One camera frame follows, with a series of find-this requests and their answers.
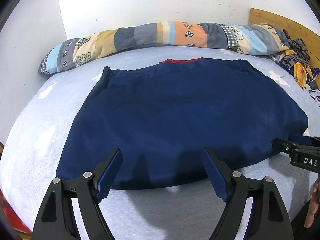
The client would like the navy jacket with red collar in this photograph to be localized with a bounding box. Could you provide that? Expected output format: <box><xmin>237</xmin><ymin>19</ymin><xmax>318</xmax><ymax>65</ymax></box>
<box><xmin>56</xmin><ymin>58</ymin><xmax>308</xmax><ymax>190</ymax></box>

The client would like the person's right hand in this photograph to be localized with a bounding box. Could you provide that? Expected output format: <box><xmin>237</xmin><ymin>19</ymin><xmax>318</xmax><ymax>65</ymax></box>
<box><xmin>304</xmin><ymin>178</ymin><xmax>319</xmax><ymax>228</ymax></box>

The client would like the red bag beside bed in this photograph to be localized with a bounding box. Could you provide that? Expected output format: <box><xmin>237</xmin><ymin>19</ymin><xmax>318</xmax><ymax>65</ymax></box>
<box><xmin>0</xmin><ymin>192</ymin><xmax>32</xmax><ymax>235</ymax></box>

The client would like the light blue cloud bedsheet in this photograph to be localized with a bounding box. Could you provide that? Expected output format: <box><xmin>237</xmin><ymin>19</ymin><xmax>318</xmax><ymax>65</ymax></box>
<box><xmin>1</xmin><ymin>47</ymin><xmax>319</xmax><ymax>239</ymax></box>

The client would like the colourful patterned cloth pile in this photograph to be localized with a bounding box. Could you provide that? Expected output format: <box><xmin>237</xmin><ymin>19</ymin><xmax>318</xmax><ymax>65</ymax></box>
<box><xmin>269</xmin><ymin>29</ymin><xmax>319</xmax><ymax>90</ymax></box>

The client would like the wooden headboard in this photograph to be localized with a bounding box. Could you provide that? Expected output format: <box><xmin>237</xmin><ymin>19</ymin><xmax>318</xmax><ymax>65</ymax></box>
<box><xmin>248</xmin><ymin>8</ymin><xmax>320</xmax><ymax>68</ymax></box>

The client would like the patchwork rolled quilt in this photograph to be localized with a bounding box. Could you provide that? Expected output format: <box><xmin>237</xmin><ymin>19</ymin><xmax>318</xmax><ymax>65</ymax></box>
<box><xmin>39</xmin><ymin>21</ymin><xmax>289</xmax><ymax>75</ymax></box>

